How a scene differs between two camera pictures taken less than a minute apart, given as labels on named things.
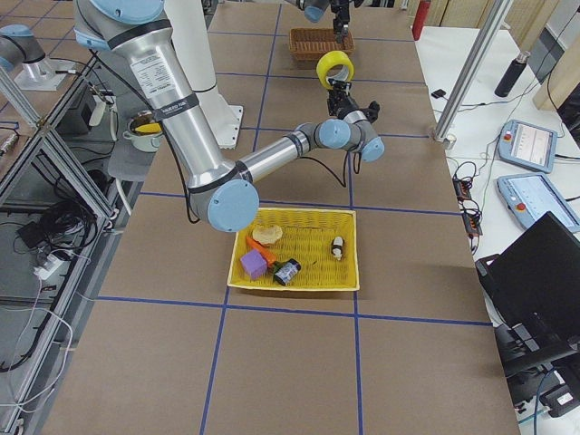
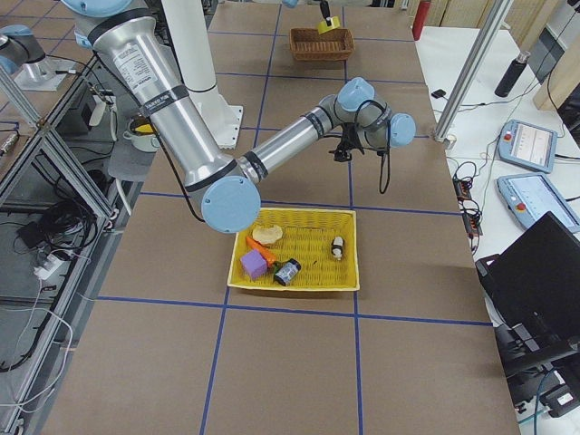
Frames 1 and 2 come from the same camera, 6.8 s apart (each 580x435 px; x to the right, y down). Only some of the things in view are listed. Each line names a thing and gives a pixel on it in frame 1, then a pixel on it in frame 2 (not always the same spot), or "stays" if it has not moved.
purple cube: [255, 264] stays
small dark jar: [287, 272] stays
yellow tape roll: [330, 59] -> [323, 26]
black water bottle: [512, 74] stays
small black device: [439, 93] stays
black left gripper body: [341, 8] -> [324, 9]
